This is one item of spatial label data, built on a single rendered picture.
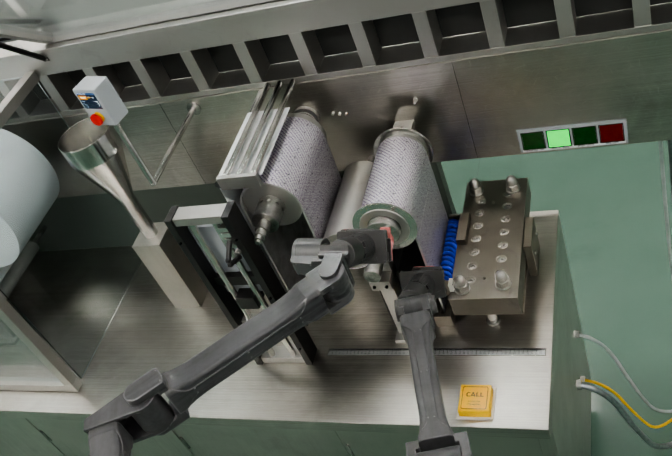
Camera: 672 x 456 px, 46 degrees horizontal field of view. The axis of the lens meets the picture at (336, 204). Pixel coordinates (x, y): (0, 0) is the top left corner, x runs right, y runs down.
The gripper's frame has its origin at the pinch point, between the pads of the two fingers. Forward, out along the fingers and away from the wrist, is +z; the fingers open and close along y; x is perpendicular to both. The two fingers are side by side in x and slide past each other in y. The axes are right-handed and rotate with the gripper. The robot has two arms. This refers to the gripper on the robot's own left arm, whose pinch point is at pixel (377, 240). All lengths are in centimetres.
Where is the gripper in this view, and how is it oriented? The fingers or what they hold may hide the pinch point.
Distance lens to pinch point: 162.8
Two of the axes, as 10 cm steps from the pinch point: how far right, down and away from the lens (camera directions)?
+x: -0.8, -9.9, -0.6
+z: 4.0, -0.9, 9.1
